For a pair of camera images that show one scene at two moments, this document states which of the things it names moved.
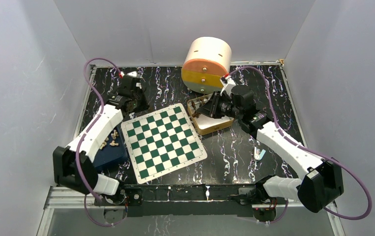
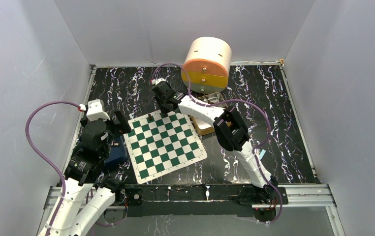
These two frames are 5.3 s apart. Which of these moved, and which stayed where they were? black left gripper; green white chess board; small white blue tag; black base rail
Moved: black left gripper
Stayed: green white chess board; black base rail; small white blue tag
